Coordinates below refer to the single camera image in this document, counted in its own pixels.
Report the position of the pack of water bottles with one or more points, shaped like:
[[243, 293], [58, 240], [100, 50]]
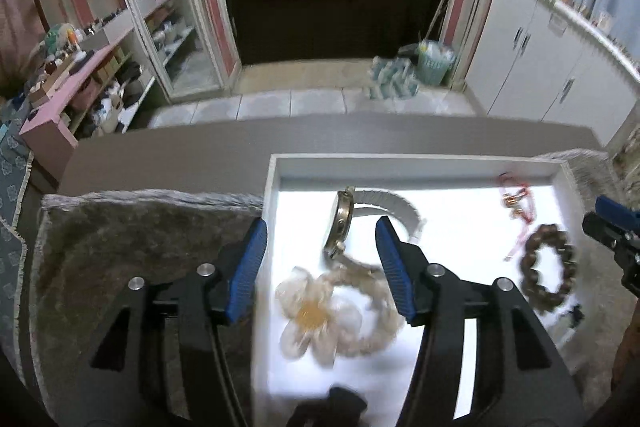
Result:
[[392, 79]]

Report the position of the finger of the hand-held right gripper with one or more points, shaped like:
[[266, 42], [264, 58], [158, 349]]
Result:
[[612, 227]]

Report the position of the white flower hair scrunchie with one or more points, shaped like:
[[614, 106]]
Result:
[[315, 317]]

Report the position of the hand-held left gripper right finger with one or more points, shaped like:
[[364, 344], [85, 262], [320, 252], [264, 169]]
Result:
[[395, 272]]

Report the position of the blue patterned cloth cover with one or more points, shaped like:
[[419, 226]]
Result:
[[12, 217]]

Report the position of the white shallow tray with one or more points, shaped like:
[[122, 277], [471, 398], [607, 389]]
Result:
[[310, 217]]

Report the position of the grey fluffy mat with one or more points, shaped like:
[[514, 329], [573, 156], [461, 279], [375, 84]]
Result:
[[125, 247]]

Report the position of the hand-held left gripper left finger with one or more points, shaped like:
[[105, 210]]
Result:
[[245, 272]]

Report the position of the pink shelf unit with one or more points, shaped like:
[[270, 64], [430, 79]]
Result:
[[65, 97]]

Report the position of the green waste basket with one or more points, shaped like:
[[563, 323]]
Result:
[[435, 64]]

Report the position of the white framed standing mirror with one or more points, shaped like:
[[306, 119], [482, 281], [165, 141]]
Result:
[[165, 7]]

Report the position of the black hair claw clip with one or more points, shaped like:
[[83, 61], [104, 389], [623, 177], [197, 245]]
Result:
[[330, 407]]

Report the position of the white cabinet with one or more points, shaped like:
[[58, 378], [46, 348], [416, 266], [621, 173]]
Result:
[[540, 67]]

